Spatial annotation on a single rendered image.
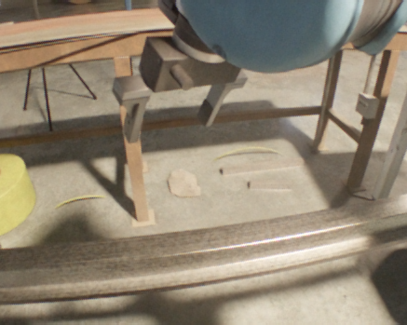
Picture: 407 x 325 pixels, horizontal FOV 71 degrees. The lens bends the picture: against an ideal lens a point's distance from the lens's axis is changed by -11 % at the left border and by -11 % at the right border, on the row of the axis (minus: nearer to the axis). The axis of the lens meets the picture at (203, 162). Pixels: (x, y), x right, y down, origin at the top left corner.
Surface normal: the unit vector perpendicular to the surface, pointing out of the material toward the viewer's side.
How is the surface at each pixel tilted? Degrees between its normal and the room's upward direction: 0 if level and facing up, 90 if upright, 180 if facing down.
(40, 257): 0
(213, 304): 0
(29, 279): 75
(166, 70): 113
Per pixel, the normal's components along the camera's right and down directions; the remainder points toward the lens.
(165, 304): 0.00, -0.83
